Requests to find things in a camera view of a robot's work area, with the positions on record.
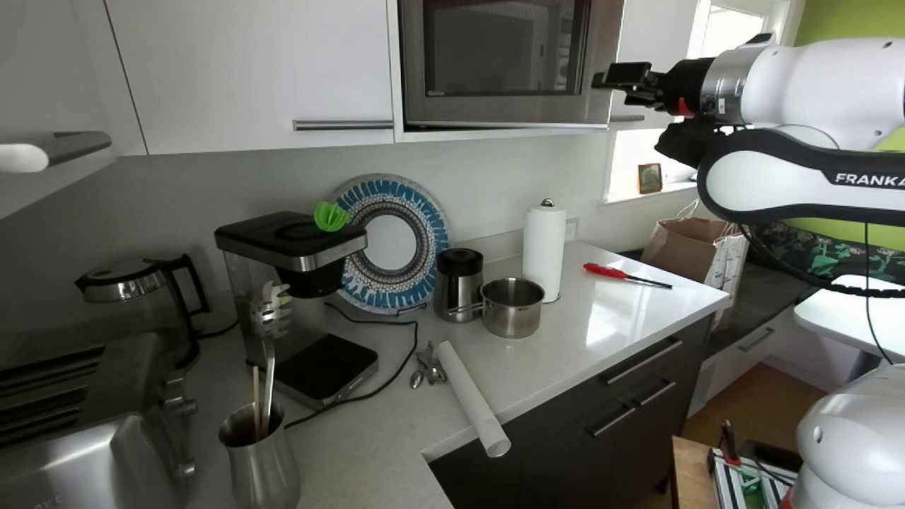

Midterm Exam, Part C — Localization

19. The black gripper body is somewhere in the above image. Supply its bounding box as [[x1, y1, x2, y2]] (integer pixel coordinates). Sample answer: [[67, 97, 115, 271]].
[[647, 55, 720, 123]]

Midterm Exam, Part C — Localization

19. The brown cardboard box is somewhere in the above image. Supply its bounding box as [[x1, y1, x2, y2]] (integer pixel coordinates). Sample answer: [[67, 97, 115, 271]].
[[638, 215, 754, 305]]

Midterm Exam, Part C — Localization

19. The white paper towel roll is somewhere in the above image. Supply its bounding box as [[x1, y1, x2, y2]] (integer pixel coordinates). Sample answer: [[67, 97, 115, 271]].
[[521, 205, 572, 305]]

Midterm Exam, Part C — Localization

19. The small steel pot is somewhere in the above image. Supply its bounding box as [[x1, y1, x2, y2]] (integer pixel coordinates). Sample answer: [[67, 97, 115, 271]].
[[477, 276, 548, 339]]

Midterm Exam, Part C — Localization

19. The blue patterned white plate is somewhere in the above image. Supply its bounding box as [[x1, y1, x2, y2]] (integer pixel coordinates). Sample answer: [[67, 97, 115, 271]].
[[327, 172, 454, 318]]

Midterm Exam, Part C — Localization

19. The steel carafe with black lid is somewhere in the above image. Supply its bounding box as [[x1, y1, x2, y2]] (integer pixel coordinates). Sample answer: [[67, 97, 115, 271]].
[[432, 247, 485, 326]]

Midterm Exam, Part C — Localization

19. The white low cabinet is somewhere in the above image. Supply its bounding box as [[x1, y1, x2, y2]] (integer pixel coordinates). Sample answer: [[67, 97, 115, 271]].
[[688, 305, 838, 420]]

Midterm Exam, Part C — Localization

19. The small green plastic object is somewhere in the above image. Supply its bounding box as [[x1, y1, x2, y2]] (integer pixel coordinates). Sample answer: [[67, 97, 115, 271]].
[[312, 199, 354, 235]]

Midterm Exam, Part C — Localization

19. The dark drawer cabinet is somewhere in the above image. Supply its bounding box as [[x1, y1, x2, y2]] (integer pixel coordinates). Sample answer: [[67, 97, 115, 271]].
[[426, 314, 715, 509]]

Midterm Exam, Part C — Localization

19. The white rolled paper tube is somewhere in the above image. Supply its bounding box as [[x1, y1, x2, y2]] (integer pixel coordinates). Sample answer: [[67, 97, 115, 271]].
[[430, 336, 515, 462]]

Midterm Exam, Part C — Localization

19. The black steel coffee machine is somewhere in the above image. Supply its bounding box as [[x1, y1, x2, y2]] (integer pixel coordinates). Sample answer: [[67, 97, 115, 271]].
[[211, 210, 382, 411]]

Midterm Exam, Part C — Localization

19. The wooden side table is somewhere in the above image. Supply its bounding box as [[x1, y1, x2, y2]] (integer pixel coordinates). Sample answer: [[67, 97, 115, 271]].
[[668, 432, 805, 509]]

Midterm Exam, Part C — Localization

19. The steel slotted spatula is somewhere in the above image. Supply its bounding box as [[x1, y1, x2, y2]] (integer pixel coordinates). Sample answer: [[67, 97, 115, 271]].
[[245, 281, 297, 440]]

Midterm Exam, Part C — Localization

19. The wooden utensil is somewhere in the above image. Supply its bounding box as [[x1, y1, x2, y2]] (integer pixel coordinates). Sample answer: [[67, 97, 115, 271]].
[[245, 363, 266, 442]]

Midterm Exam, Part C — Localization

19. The steel utensil jar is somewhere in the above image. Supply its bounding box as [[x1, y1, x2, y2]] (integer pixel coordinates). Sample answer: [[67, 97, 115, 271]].
[[215, 406, 303, 509]]

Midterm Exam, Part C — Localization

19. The steel sink faucet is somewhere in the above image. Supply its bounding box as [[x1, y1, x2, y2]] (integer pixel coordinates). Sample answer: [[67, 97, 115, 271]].
[[153, 365, 204, 482]]

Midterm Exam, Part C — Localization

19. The silver toaster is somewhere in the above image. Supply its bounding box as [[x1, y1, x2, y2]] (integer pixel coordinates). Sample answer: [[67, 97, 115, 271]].
[[0, 413, 196, 509]]

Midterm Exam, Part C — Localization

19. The metal wall outlet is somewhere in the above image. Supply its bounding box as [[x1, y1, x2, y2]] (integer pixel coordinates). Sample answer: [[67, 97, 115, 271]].
[[635, 161, 665, 199]]

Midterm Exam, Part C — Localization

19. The red handled knife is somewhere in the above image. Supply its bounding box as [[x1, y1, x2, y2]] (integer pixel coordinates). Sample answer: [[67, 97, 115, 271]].
[[579, 261, 678, 293]]

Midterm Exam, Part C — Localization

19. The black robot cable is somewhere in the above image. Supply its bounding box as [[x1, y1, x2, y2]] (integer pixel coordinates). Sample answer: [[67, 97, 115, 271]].
[[732, 218, 905, 369]]

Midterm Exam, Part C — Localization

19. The black appliance power cable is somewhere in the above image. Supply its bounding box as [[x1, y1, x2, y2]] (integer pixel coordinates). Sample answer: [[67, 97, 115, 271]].
[[279, 298, 425, 432]]

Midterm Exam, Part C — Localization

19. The white wall cabinet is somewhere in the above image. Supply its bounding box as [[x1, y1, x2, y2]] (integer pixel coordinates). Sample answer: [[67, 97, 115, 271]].
[[99, 0, 402, 160]]

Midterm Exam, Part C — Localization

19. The grey wall shelf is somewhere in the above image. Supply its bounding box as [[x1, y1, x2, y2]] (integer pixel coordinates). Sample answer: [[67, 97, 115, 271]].
[[0, 127, 115, 179]]

